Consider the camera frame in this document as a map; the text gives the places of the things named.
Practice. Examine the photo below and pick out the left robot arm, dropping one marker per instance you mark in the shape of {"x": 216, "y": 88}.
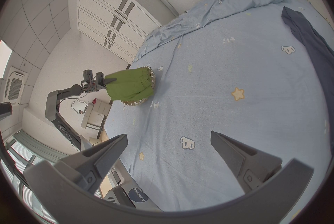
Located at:
{"x": 53, "y": 103}

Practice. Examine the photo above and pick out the pale blue quilt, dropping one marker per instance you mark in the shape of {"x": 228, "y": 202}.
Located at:
{"x": 208, "y": 11}

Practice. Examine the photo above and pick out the ceiling light panel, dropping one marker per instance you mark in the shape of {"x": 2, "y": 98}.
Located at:
{"x": 5, "y": 58}

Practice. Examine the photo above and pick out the grey-green curtain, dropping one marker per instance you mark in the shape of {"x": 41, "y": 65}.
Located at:
{"x": 39, "y": 144}

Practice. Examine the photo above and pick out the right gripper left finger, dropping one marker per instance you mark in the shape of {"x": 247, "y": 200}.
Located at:
{"x": 104, "y": 157}

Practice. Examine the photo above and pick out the green shorts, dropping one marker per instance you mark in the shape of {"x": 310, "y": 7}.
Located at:
{"x": 127, "y": 84}

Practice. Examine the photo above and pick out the window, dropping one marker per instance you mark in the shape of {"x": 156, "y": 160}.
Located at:
{"x": 22, "y": 151}

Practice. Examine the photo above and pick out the round woven basket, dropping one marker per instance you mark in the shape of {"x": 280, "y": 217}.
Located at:
{"x": 135, "y": 102}

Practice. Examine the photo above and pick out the white dressing table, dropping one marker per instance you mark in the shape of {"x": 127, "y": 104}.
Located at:
{"x": 100, "y": 108}

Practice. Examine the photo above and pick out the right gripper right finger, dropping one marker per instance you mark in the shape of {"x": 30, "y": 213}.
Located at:
{"x": 237, "y": 156}

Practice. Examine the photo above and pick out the ceiling air conditioner vent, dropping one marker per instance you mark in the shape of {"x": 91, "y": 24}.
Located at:
{"x": 15, "y": 86}

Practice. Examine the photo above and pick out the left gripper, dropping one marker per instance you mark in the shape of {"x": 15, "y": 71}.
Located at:
{"x": 100, "y": 83}

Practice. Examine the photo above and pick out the white wardrobe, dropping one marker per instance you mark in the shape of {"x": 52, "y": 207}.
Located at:
{"x": 104, "y": 9}

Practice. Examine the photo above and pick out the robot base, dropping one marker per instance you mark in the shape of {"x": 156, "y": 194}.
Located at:
{"x": 138, "y": 194}

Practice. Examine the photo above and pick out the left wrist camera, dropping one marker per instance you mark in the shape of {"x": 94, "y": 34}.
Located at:
{"x": 88, "y": 74}

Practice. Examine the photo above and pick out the dark blue garment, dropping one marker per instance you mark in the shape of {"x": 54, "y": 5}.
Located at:
{"x": 310, "y": 40}

